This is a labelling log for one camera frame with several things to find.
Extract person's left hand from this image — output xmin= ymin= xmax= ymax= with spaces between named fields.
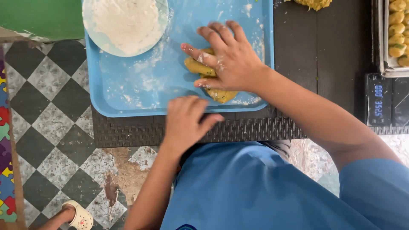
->
xmin=161 ymin=95 xmax=225 ymax=151

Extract person's right hand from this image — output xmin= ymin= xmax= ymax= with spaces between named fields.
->
xmin=180 ymin=20 xmax=268 ymax=93

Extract yellow dough piece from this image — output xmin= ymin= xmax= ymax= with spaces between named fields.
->
xmin=184 ymin=48 xmax=239 ymax=104

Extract dark woven placemat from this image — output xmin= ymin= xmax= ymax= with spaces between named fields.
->
xmin=92 ymin=104 xmax=308 ymax=148

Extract blue plastic tray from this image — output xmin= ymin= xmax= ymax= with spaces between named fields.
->
xmin=83 ymin=0 xmax=275 ymax=118

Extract person's grey trousers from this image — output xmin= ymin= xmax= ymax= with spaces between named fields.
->
xmin=260 ymin=139 xmax=292 ymax=155

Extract heap of yellow dough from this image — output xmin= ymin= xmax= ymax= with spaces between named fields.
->
xmin=284 ymin=0 xmax=333 ymax=12

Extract person's blue shirt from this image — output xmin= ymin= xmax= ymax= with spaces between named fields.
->
xmin=160 ymin=141 xmax=409 ymax=230

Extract white flour heap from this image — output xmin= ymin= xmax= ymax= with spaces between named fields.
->
xmin=83 ymin=0 xmax=163 ymax=55

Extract light blue plate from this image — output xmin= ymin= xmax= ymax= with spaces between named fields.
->
xmin=82 ymin=0 xmax=169 ymax=58

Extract white clog shoe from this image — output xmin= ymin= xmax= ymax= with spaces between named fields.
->
xmin=61 ymin=200 xmax=94 ymax=230

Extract black digital scale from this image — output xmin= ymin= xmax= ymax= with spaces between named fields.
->
xmin=365 ymin=73 xmax=409 ymax=128

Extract metal baking tray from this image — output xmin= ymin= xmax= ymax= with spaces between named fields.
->
xmin=377 ymin=0 xmax=409 ymax=78

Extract row of shaped dough pieces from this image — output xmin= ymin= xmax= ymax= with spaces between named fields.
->
xmin=388 ymin=0 xmax=409 ymax=68

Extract colourful puzzle floor mat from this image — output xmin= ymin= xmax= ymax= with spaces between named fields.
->
xmin=0 ymin=48 xmax=18 ymax=223

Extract green wooden board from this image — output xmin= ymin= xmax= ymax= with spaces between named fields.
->
xmin=0 ymin=0 xmax=85 ymax=43

